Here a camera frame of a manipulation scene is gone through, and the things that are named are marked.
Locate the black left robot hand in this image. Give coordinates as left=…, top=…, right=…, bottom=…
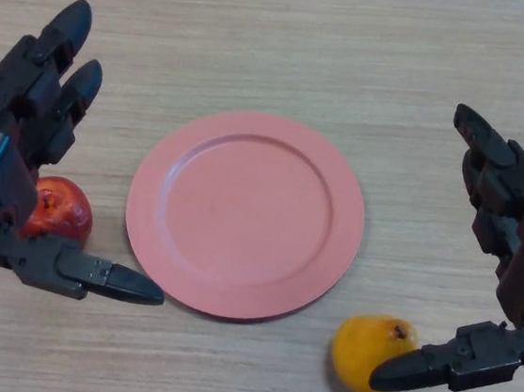
left=0, top=0, right=198, bottom=311

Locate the yellow pear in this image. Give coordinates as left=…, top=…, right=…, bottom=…
left=326, top=308, right=423, bottom=392

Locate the pink round plate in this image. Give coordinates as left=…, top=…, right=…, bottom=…
left=114, top=98, right=376, bottom=336

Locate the red apple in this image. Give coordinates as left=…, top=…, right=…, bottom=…
left=20, top=172, right=98, bottom=248

